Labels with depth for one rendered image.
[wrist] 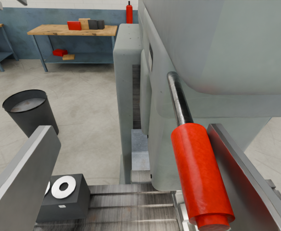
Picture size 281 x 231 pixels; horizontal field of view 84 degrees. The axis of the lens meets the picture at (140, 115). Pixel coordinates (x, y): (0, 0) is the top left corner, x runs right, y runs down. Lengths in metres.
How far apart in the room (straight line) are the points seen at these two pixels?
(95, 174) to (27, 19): 4.16
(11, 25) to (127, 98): 4.82
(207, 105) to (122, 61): 0.53
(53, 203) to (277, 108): 0.72
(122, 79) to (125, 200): 0.59
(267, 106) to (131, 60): 0.54
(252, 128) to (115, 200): 0.72
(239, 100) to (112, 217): 0.76
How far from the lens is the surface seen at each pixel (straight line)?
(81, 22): 4.19
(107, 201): 0.90
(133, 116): 0.86
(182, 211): 0.78
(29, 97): 2.62
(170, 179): 0.44
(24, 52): 5.55
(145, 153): 0.99
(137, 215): 0.87
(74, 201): 0.72
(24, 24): 5.26
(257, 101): 0.25
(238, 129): 0.33
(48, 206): 0.76
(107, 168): 2.09
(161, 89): 0.19
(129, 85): 0.75
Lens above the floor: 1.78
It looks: 41 degrees down
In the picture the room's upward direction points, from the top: 2 degrees clockwise
